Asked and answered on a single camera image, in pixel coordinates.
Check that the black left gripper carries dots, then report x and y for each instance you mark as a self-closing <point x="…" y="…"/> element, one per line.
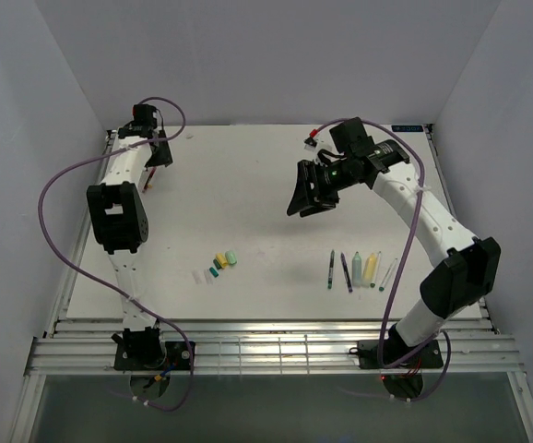
<point x="164" y="158"/>

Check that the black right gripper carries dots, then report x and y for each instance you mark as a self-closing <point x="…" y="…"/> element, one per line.
<point x="304" y="197"/>

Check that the red yellow thin pen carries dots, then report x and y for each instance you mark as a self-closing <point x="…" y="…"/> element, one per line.
<point x="147" y="185"/>

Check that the green capped thin pen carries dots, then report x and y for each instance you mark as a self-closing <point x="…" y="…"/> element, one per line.
<point x="330" y="274"/>

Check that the black thin pen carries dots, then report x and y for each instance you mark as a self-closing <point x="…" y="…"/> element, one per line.
<point x="346" y="274"/>

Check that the green highlighter pen body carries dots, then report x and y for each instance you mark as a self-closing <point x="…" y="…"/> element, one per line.
<point x="356" y="270"/>

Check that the yellow highlighter pen body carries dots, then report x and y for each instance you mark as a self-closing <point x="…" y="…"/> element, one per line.
<point x="369" y="270"/>

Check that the green highlighter cap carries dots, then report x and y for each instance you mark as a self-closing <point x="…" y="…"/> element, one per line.
<point x="230" y="258"/>

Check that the white green thin pen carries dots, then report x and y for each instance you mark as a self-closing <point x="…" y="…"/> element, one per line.
<point x="377" y="266"/>

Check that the yellow highlighter cap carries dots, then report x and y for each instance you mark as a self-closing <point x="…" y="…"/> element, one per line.
<point x="222" y="261"/>

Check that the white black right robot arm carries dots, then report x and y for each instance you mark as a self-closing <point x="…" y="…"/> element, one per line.
<point x="463" y="265"/>

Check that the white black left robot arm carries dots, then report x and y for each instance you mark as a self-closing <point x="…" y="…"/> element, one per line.
<point x="120" y="226"/>

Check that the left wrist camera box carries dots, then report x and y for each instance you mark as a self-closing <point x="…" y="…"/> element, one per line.
<point x="144" y="115"/>

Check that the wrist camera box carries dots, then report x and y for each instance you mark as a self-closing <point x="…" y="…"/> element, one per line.
<point x="351" y="139"/>
<point x="144" y="115"/>

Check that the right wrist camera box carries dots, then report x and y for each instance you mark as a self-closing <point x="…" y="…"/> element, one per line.
<point x="351" y="139"/>

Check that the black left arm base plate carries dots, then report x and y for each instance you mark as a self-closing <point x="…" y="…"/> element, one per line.
<point x="169" y="354"/>

